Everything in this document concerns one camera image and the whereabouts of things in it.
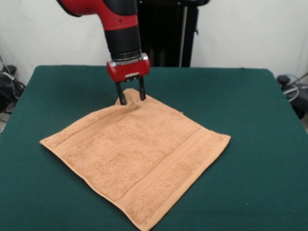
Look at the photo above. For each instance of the tan terry towel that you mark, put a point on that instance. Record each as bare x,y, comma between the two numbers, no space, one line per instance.
134,156

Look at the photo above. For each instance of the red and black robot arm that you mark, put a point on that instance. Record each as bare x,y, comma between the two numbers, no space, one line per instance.
113,21

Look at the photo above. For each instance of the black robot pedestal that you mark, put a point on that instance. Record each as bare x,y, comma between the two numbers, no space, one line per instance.
168,36

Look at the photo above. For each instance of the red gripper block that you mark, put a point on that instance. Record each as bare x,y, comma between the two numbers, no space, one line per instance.
127,72

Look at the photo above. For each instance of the dark green table cloth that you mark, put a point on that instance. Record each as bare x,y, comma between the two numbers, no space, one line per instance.
252,168

